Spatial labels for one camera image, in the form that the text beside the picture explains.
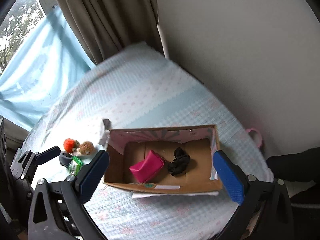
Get magenta zip pouch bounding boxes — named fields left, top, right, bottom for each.
left=129, top=150, right=165, bottom=183

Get light blue patterned bed cover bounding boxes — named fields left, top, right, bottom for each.
left=22, top=43, right=273, bottom=239

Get cardboard box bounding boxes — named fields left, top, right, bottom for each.
left=104, top=124, right=222, bottom=194

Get grey microfibre cloth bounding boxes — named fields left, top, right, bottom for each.
left=98, top=119, right=111, bottom=150

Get pink plastic handle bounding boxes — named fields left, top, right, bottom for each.
left=246, top=128, right=264, bottom=149

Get brown grey curtain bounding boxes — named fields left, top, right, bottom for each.
left=56, top=0, right=163, bottom=64

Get brown fluffy pompom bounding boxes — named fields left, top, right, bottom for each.
left=73, top=141, right=95, bottom=156

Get grey plush sock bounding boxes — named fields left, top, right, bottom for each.
left=59, top=152, right=73, bottom=172

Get black fabric scrunchie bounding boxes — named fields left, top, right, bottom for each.
left=167, top=147, right=191, bottom=176

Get green tissue pack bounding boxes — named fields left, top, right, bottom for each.
left=67, top=156, right=84, bottom=176

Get orange fluffy pompom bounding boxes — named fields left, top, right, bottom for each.
left=63, top=138, right=76, bottom=153

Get light blue hanging sheet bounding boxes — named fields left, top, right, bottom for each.
left=1, top=7, right=95, bottom=131

